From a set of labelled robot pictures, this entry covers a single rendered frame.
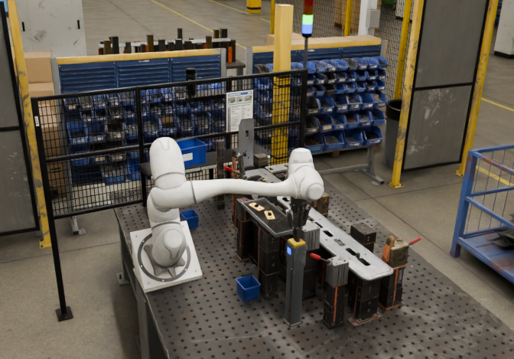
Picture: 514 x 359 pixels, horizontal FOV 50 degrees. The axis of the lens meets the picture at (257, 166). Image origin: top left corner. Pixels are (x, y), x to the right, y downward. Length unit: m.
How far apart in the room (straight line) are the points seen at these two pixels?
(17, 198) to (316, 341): 2.95
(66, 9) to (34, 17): 0.48
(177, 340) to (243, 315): 0.36
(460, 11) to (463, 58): 0.49
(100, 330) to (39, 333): 0.39
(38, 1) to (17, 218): 4.95
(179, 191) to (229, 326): 0.79
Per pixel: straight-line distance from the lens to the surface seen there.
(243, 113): 3.95
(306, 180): 2.22
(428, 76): 5.89
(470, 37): 6.13
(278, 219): 2.75
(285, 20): 4.00
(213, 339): 2.73
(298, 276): 2.66
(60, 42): 9.38
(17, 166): 4.76
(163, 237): 2.85
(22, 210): 4.93
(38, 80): 7.28
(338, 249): 2.85
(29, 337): 4.07
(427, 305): 3.09
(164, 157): 2.39
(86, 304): 4.25
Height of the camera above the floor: 2.45
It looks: 23 degrees down
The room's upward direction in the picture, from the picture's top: 1 degrees clockwise
